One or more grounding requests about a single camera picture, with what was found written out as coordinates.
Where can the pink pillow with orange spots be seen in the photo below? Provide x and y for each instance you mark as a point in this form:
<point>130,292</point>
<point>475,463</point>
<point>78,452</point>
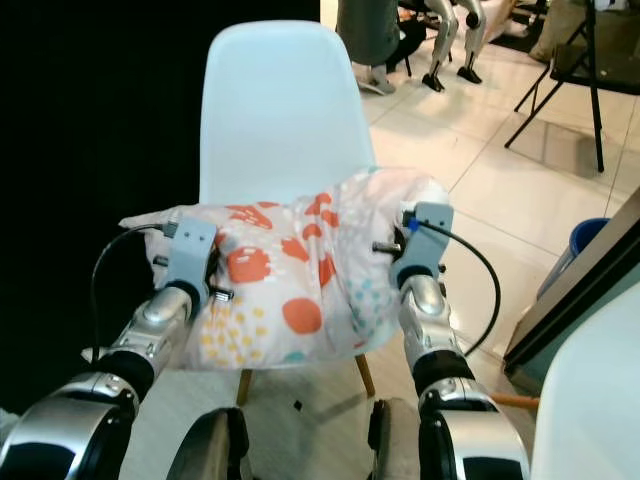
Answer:
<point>290,280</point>

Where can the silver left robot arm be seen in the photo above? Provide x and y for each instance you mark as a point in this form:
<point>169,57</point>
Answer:
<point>130,370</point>

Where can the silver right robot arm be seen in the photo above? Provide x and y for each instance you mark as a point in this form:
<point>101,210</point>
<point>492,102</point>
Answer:
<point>440,350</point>

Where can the white chair with wooden legs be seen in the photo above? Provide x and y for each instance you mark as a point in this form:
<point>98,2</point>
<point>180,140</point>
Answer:
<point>280,110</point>

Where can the white plastic chair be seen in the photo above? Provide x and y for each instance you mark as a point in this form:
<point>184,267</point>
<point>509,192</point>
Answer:
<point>590,400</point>

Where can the black folding chair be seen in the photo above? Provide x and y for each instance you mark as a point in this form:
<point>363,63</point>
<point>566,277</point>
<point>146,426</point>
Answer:
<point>585,70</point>

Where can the blue bucket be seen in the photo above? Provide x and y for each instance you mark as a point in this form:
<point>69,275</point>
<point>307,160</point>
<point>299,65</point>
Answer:
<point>585,240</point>

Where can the dark grey table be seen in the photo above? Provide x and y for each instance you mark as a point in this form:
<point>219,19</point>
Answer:
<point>590,290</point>

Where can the grey robot right leg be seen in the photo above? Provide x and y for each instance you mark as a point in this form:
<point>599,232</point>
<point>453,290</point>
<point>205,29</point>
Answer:
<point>395,445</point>

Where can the grey robot leg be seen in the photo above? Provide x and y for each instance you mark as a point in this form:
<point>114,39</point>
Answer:
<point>395,445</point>
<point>210,445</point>

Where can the silver humanoid robot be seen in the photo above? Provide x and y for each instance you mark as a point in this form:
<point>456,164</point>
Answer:
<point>445,45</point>

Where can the person in grey clothes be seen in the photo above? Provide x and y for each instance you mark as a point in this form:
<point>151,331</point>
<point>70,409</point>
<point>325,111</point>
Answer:
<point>365,30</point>

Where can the black stand pole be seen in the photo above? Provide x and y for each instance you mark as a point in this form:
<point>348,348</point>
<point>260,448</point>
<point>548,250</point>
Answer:
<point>596,110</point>

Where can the grey robot left leg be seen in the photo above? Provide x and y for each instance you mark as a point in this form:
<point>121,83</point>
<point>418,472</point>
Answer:
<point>210,445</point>

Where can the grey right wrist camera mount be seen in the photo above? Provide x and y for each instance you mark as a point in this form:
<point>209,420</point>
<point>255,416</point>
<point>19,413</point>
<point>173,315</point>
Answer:
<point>430,230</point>

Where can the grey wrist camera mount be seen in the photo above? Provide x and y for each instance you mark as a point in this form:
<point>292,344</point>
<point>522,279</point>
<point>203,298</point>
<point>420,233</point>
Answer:
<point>192,250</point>
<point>430,230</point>

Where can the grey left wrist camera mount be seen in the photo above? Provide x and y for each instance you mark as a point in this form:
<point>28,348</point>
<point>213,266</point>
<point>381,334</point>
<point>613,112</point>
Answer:
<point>192,250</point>

